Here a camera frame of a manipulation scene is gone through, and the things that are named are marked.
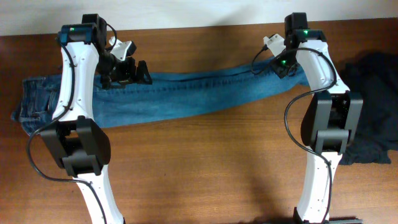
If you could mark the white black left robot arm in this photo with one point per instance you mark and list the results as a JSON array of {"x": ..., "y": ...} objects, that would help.
[{"x": 77, "y": 144}]

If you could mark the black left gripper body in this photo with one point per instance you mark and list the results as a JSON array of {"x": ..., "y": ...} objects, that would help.
[{"x": 114, "y": 70}]

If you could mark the grey metal bracket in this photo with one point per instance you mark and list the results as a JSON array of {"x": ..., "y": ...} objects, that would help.
[{"x": 346, "y": 221}]

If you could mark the black cloth garment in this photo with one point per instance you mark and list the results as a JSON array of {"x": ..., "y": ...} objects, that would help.
[{"x": 374, "y": 76}]

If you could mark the blue denim jeans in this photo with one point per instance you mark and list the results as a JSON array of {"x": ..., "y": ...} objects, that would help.
[{"x": 180, "y": 95}]

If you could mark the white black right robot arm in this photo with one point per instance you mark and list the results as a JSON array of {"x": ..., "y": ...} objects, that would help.
[{"x": 331, "y": 120}]

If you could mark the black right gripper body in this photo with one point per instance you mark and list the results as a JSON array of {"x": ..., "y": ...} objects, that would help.
[{"x": 286, "y": 65}]

